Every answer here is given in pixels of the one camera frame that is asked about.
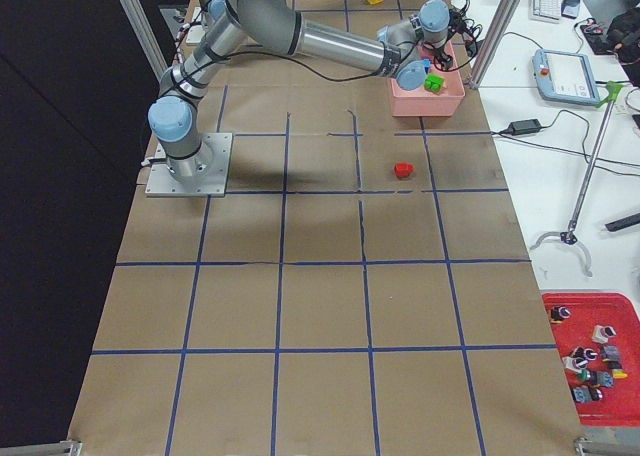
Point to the green toy block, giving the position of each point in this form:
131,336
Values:
434,83

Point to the red plastic tray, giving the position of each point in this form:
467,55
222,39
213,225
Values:
597,336

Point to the metal reach grabber tool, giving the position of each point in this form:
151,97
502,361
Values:
568,236

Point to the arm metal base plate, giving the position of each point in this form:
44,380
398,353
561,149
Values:
204,174

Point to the red toy block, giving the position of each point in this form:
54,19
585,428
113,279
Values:
403,170

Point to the aluminium frame post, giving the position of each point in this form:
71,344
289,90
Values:
501,19

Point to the robot teach pendant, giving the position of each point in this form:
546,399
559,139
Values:
565,77

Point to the pink plastic box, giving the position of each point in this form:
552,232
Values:
408,97

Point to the black power adapter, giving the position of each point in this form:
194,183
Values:
523,127

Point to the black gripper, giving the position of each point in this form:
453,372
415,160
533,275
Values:
443,50

